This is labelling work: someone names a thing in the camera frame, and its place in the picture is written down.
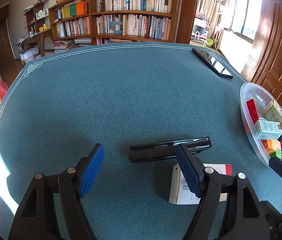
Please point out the dark wooden door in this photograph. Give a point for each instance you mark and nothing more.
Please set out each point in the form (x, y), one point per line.
(3, 42)

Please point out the large window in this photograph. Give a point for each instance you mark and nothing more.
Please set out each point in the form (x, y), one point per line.
(245, 12)

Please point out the orange green puzzle cube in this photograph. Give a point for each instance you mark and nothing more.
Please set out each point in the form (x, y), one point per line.
(270, 146)
(278, 154)

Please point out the wooden bookshelf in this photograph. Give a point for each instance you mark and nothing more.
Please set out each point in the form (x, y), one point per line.
(176, 17)

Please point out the white stool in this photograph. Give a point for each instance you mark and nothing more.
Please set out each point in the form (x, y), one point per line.
(199, 36)

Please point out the red building block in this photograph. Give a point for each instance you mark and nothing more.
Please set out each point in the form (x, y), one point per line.
(252, 111)

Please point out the reddish panelled wooden door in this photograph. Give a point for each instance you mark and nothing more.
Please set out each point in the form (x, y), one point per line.
(275, 42)

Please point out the black smartphone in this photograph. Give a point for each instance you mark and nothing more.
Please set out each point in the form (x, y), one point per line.
(211, 61)

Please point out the wooden side desk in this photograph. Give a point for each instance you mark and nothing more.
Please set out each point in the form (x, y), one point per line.
(38, 36)

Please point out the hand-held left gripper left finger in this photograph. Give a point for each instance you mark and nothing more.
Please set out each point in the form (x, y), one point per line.
(92, 170)

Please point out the blue cardboard frame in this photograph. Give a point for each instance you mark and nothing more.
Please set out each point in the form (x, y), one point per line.
(116, 27)

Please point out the beige curtain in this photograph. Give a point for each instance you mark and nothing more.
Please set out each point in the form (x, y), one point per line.
(213, 0)

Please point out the stack of magazines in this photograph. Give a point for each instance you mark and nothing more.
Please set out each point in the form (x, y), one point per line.
(68, 44)

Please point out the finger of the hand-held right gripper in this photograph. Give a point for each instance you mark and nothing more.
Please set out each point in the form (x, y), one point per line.
(279, 168)

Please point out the clear plastic bowl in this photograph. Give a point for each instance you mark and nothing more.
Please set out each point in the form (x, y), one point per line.
(255, 92)

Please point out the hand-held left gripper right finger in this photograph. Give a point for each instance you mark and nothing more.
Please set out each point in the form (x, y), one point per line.
(187, 170)

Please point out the white drying rack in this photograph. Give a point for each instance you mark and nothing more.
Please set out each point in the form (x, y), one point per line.
(222, 17)

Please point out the white plastic bag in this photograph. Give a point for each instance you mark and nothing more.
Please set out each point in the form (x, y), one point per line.
(30, 54)

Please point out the black stapler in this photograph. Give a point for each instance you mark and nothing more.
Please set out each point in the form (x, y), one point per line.
(153, 151)

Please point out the grey patterned cosmetic box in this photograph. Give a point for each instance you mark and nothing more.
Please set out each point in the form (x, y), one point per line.
(268, 130)

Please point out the teal cloth-covered desktop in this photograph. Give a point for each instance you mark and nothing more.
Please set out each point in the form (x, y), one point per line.
(106, 105)

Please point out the rows of upright books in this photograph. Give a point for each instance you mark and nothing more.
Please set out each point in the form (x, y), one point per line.
(136, 0)

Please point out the beige small carton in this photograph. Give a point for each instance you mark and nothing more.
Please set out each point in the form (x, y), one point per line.
(274, 112)

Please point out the green plastic basin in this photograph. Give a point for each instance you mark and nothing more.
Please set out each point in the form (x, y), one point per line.
(211, 42)

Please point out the small wooden shelf unit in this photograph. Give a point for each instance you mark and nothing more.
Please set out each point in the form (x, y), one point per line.
(35, 10)

